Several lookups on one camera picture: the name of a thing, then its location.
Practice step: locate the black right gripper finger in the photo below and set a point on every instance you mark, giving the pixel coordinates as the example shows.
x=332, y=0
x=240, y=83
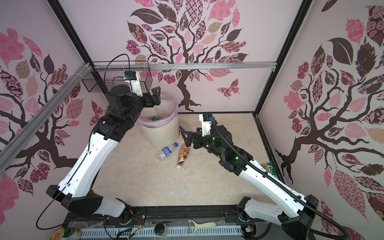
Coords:
x=196, y=130
x=188, y=138

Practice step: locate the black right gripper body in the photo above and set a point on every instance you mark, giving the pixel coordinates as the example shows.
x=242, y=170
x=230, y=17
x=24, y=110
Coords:
x=202, y=142

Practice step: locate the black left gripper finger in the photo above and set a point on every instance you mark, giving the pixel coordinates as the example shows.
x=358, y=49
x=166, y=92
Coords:
x=156, y=100
x=156, y=91

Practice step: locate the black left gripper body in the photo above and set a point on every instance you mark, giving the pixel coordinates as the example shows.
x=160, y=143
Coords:
x=147, y=100

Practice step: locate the clear bottle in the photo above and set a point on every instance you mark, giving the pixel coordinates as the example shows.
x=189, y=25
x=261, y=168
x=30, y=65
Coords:
x=160, y=112

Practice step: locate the brown coffee bottle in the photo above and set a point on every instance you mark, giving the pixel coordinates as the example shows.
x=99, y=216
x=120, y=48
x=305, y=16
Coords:
x=183, y=154

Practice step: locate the blue label water bottle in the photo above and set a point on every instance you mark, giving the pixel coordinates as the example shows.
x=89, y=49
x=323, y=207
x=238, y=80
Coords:
x=167, y=151

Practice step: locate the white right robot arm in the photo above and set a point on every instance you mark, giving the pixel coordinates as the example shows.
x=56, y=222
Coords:
x=290, y=209

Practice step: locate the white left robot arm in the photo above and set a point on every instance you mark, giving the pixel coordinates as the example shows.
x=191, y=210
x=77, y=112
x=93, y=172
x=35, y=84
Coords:
x=74, y=191

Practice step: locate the purple bin liner bag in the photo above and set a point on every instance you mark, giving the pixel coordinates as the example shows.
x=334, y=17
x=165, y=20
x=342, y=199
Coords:
x=171, y=107

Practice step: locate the cream waste bin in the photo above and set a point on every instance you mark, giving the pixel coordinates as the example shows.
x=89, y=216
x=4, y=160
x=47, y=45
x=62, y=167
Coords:
x=163, y=136

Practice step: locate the green yellow snack bag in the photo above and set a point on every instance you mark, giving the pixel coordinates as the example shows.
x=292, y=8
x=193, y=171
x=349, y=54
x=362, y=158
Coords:
x=270, y=168

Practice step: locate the cream vegetable peeler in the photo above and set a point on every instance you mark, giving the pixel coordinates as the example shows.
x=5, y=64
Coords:
x=194, y=226

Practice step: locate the black round knob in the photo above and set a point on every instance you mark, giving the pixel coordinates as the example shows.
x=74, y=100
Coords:
x=160, y=229

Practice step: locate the green tin can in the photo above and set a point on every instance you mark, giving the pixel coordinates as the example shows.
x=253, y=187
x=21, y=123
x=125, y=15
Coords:
x=66, y=233

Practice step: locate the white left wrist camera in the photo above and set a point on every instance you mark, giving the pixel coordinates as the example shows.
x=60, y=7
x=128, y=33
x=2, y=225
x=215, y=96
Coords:
x=132, y=78

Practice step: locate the black wire basket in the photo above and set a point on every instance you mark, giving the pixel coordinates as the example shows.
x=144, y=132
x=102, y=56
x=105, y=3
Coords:
x=103, y=77

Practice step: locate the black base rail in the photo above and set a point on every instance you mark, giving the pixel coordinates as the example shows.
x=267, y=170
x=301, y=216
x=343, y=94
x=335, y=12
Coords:
x=224, y=214

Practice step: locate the aluminium frame bar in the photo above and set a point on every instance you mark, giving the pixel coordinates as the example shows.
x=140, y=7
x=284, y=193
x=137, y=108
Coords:
x=11, y=150

